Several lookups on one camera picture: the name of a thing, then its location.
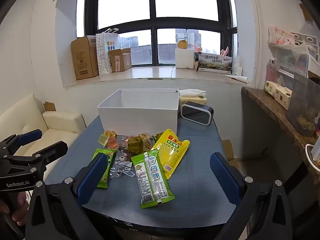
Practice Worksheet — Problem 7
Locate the white plastic bottle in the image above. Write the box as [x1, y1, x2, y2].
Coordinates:
[232, 56, 242, 77]

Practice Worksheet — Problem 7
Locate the yellow jelly cup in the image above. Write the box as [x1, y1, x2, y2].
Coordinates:
[97, 134, 109, 147]

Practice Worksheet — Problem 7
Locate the brown stone counter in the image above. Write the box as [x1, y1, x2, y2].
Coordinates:
[241, 86, 320, 180]

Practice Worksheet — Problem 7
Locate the large green snack packet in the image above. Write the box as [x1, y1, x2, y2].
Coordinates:
[131, 149, 175, 209]

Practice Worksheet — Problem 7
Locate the white dotted paper bag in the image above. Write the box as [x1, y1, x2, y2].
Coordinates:
[96, 28, 121, 75]

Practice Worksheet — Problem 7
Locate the small green snack packet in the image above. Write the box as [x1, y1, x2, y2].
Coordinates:
[92, 148, 117, 189]

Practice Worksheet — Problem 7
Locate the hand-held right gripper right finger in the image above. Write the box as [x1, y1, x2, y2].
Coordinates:
[209, 152, 293, 240]

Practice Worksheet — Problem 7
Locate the pink jelly cup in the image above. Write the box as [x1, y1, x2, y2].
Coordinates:
[106, 137, 123, 151]

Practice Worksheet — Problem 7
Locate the white foam box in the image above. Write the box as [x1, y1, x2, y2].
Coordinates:
[175, 48, 195, 69]

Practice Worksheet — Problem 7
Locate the blue grey tablecloth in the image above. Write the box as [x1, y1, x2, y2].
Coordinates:
[45, 116, 238, 238]

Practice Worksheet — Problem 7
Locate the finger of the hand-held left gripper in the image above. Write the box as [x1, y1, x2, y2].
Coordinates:
[0, 129, 43, 157]
[5, 141, 68, 174]

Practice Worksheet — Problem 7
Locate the floral pouch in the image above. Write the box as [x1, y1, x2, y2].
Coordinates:
[268, 25, 296, 46]

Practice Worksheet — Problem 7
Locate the cream sofa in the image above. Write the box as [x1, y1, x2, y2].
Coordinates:
[0, 94, 87, 179]

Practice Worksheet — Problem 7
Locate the yellow tissue pack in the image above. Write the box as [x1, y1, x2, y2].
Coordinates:
[179, 89, 207, 106]

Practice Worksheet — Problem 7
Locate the patterned tissue box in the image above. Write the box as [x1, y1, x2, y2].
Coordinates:
[264, 81, 292, 110]

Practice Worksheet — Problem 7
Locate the clear plastic snack wrapper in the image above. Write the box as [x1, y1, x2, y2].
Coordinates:
[110, 151, 134, 178]

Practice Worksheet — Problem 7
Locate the small open cardboard box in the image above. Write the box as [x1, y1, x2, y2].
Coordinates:
[108, 48, 132, 73]

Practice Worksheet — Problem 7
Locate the flat cardboard piece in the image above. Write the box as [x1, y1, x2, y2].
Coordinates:
[221, 140, 235, 162]

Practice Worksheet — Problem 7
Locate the person's left hand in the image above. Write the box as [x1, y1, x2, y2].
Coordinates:
[0, 192, 28, 227]

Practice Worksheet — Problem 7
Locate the white storage rack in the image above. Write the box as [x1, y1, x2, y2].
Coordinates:
[267, 25, 320, 85]

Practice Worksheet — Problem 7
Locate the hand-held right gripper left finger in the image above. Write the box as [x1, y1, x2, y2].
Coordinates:
[25, 152, 118, 240]

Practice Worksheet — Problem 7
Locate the black window frame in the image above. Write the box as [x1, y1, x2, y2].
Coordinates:
[76, 0, 238, 68]

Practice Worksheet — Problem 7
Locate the tall cardboard box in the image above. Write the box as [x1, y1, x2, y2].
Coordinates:
[71, 35, 99, 80]

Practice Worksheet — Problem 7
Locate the yellow snack pouch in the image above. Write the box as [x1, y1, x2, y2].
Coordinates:
[151, 129, 190, 179]

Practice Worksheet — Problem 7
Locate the white tube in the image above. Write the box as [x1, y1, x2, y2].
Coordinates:
[224, 74, 249, 84]

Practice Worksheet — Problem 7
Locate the black alarm clock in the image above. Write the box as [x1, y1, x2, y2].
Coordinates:
[180, 101, 215, 126]

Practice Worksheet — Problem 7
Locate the landscape printed flat box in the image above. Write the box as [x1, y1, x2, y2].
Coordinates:
[197, 53, 233, 73]

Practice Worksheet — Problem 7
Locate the clear plastic container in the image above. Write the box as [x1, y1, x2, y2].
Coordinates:
[286, 72, 320, 137]

